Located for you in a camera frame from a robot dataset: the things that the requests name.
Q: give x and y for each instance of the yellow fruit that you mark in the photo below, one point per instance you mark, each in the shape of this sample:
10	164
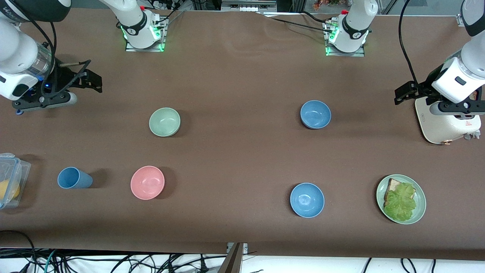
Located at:
9	189

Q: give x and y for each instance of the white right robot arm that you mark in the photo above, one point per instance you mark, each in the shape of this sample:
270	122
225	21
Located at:
11	49

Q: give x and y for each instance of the metal camera stand post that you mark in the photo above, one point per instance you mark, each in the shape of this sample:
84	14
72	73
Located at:
233	261

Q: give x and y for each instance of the white power strip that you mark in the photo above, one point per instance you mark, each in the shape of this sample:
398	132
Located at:
163	4

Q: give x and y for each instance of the green plate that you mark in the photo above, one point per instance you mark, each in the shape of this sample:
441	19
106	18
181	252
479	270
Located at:
420	204

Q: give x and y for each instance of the pink bowl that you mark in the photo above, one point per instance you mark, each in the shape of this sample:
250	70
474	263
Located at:
147	182

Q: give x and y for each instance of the cream white toaster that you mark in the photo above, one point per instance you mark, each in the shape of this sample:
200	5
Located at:
447	127

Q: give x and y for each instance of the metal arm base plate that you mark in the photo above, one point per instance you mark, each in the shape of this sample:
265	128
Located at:
144	48
344	54

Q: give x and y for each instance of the blue ribbed cup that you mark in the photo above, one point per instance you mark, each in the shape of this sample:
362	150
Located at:
74	178

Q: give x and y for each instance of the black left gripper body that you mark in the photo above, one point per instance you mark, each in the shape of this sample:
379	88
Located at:
426	85

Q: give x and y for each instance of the green bowl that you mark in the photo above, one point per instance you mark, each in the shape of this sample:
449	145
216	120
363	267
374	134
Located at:
164	121

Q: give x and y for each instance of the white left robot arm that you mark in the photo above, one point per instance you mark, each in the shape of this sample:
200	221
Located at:
470	57

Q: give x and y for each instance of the grey box device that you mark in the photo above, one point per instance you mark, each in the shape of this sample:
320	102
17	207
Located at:
248	5

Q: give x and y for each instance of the blue bowl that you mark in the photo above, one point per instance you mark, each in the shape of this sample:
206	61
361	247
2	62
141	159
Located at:
315	113
307	200

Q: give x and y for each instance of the bread slice with brown crust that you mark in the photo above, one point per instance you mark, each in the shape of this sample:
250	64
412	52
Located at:
393	184

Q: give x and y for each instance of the clear plastic lidded container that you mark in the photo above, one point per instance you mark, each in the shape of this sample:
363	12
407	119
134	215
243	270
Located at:
21	170

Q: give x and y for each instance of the green lettuce leaf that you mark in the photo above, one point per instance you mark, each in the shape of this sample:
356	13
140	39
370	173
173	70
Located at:
399	203

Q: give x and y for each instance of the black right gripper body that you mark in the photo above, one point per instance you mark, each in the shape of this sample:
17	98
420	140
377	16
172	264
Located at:
63	79

